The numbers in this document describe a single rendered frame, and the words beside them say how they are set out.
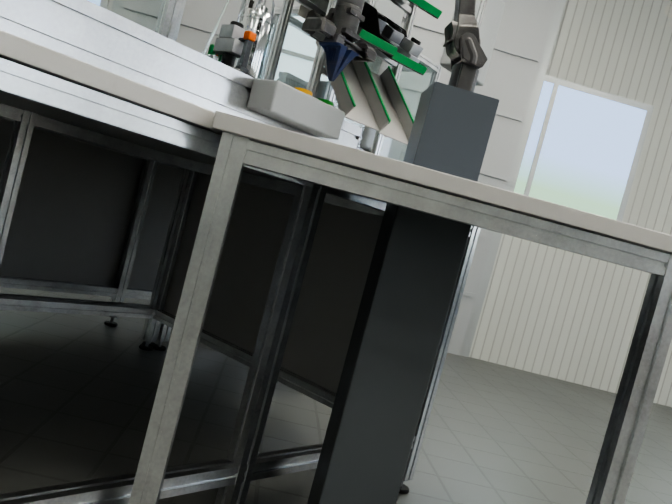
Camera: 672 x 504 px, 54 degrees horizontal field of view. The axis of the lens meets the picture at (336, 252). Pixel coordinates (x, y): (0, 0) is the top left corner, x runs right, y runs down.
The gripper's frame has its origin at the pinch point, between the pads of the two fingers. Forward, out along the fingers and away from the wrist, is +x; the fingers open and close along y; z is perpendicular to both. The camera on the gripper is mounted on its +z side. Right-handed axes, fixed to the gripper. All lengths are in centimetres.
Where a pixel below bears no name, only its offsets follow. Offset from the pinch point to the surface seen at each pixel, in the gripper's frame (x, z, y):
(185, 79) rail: 14.2, 3.7, 32.6
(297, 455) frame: 87, -2, -18
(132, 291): 87, 167, -83
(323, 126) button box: 13.6, -3.4, 2.5
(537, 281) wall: 38, 99, -387
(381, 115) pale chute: 2.1, 11.0, -34.0
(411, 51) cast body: -18.0, 13.2, -42.7
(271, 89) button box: 10.8, -2.2, 17.7
